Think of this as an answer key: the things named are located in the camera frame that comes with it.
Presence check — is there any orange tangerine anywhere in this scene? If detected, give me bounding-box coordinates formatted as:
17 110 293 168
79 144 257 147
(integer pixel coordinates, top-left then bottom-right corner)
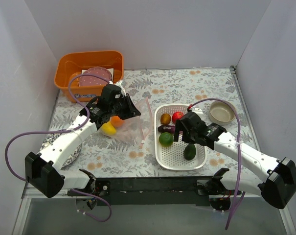
110 116 125 128

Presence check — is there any purple eggplant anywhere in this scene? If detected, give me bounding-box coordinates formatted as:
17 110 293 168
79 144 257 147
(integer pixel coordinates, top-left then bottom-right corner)
158 125 175 134

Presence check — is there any green lime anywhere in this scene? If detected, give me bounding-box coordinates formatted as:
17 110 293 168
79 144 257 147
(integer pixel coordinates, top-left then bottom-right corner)
159 132 174 147

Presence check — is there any clear zip top bag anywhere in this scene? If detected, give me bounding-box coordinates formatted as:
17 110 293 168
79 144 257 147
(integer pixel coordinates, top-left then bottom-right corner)
100 97 153 146

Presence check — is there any dark green avocado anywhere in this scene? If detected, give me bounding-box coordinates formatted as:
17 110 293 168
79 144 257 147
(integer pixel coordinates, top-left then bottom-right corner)
183 143 196 161

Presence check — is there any yellow mango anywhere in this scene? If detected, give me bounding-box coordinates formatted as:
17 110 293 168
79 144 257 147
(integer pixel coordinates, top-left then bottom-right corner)
100 121 116 136

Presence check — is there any white perforated plastic basket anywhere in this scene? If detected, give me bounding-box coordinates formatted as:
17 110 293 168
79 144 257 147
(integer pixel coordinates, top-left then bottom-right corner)
154 103 207 171

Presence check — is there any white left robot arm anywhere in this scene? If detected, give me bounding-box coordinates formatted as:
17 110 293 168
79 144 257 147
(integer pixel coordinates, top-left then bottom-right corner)
25 83 141 198

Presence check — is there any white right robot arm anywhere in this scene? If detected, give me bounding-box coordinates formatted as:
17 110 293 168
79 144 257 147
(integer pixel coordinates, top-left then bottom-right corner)
174 111 296 209

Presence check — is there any red apple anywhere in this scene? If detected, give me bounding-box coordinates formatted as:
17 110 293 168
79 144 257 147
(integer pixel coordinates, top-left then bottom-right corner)
172 111 184 124

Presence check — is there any brown kiwi fruit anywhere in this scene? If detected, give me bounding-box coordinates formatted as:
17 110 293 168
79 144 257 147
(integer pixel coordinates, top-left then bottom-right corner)
160 113 171 125

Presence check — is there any beige ceramic bowl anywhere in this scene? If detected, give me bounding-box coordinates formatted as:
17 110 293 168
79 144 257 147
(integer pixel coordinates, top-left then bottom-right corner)
208 101 236 126

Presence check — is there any pink polka dot plate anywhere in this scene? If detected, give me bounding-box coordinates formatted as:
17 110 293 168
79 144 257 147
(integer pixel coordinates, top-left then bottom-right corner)
79 67 113 87

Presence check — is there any orange plastic tub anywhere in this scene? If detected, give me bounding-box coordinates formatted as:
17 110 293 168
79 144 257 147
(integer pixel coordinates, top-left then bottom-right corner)
54 50 124 102

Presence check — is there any floral patterned table mat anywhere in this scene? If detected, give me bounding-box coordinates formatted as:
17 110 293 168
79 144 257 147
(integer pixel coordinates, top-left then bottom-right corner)
40 68 265 178

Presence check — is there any blue floral plate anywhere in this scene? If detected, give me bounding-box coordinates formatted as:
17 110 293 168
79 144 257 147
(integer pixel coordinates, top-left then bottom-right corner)
40 134 82 168

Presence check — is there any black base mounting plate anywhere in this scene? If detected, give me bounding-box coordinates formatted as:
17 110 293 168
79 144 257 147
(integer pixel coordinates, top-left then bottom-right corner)
93 176 234 206

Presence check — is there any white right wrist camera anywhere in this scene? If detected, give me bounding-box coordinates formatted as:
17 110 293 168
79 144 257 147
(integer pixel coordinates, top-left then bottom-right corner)
187 106 203 117

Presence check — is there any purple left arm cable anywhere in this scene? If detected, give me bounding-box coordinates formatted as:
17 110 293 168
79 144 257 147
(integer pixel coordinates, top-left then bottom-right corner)
5 74 112 223

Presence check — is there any aluminium table edge rail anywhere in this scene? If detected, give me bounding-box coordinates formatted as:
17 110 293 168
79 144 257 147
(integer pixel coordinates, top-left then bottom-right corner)
229 66 296 235

